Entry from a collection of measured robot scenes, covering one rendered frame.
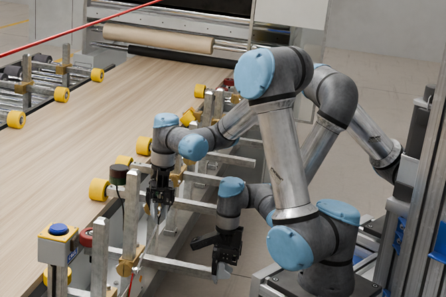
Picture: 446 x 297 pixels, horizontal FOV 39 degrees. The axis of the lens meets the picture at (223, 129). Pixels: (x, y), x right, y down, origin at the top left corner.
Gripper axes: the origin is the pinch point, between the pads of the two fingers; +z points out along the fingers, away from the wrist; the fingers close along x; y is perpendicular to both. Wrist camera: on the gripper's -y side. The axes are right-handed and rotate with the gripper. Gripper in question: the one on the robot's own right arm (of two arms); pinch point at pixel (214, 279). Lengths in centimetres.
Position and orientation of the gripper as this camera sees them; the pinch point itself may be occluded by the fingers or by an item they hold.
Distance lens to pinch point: 208.8
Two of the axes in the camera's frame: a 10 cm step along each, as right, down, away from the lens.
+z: -1.0, 9.4, 3.2
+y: 9.7, 1.6, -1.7
